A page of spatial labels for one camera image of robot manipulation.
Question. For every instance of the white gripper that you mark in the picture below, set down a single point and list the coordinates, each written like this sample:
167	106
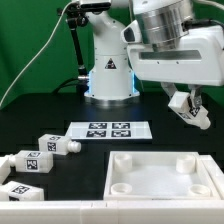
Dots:
198	59

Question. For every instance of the white square tabletop tray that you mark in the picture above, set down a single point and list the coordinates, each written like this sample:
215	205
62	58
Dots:
136	175

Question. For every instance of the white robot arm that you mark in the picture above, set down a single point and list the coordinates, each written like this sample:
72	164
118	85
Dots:
164	43

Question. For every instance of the white marker plate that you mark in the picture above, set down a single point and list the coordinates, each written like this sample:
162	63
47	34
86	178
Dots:
109	130

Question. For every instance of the white obstacle fence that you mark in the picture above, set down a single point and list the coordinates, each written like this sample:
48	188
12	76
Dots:
121	212

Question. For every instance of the black camera stand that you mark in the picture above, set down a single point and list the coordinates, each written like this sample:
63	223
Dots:
76	13

